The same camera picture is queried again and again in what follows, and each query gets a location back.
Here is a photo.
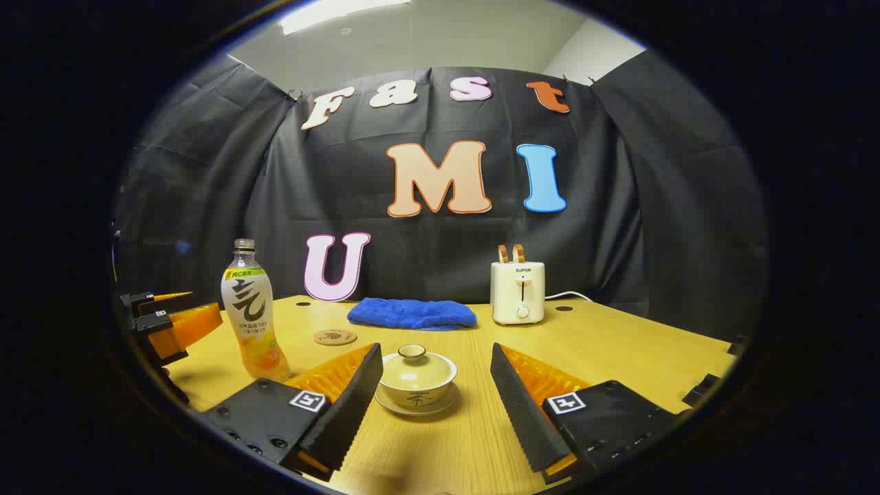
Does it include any white toaster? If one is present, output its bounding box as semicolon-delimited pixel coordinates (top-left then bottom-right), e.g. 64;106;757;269
490;261;546;326

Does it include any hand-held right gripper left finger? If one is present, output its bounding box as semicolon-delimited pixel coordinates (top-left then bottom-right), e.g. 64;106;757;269
204;342;384;476

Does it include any cream teacup lid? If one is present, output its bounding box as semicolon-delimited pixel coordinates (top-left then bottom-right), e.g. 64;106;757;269
379;344;458;393

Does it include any blue towel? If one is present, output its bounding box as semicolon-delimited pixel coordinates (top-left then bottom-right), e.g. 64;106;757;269
346;297;478;331

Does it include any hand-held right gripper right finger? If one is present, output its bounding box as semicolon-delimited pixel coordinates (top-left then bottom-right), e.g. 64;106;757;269
490;342;688;484

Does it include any cream ceramic saucer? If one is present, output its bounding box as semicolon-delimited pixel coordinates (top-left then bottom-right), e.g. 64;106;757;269
375;382;460;417

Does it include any black backdrop cloth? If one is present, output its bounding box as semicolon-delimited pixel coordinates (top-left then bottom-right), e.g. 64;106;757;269
113;52;767;344

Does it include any clear plastic water bottle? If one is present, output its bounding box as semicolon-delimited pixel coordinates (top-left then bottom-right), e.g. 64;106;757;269
220;239;292;383

